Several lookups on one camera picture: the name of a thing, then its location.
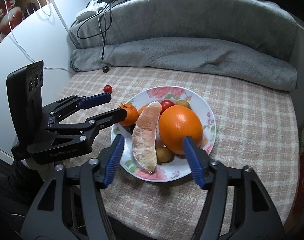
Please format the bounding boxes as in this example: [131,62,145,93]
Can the mandarin orange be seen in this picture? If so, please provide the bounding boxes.
[119,103,139,127]

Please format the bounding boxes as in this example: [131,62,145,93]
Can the peeled pomelo segment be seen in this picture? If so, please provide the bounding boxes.
[132,101,162,173]

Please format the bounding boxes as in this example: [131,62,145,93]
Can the brown kiwi fruit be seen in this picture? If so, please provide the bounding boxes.
[175,100,192,109]

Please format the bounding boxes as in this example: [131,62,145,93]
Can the red cherry tomato on cloth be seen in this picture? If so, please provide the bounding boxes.
[103,85,113,94]

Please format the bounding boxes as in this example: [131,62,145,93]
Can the dark plum by blanket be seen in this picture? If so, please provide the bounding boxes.
[102,66,109,73]

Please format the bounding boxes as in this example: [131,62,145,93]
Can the small mandarin in plate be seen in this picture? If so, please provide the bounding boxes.
[138,105,147,115]

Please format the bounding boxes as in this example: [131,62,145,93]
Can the brown longan fruit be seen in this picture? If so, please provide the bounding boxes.
[156,147,172,163]

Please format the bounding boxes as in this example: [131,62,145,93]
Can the pink plaid tablecloth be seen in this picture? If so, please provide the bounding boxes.
[25,65,300,240]

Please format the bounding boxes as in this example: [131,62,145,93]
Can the red cherry tomato in plate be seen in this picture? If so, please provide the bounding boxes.
[161,100,175,114]

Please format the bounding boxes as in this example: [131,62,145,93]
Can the large orange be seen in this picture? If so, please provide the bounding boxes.
[159,105,204,155]

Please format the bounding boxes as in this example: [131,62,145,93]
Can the grey folded blanket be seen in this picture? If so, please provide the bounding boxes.
[69,0,298,92]

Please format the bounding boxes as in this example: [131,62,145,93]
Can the black camera box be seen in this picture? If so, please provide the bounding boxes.
[6,61,44,145]

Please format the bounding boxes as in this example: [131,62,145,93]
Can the white cable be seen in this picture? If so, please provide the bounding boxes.
[2,0,77,72]

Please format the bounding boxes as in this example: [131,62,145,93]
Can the black cable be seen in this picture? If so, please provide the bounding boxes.
[76,0,135,61]

